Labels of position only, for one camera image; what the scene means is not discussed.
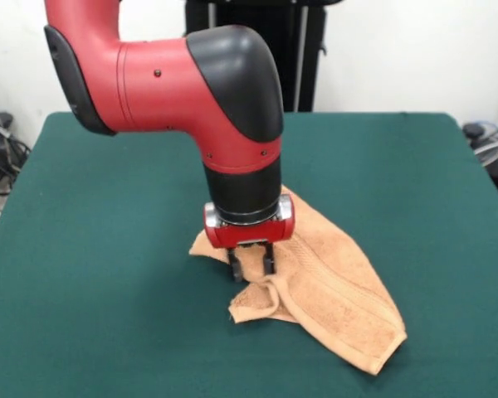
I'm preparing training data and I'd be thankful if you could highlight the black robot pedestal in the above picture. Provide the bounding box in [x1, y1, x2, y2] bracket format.
[184, 0, 329, 113]

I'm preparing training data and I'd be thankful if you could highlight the dark green table cloth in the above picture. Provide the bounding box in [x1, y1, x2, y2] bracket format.
[0, 110, 498, 398]

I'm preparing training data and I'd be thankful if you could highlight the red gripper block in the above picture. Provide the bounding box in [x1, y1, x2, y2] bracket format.
[203, 195, 296, 284]

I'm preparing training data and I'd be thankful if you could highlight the tan terry towel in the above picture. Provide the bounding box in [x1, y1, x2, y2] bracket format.
[188, 184, 408, 376]

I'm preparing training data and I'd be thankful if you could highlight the black cable tangle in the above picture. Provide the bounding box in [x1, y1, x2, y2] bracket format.
[0, 82, 32, 233]

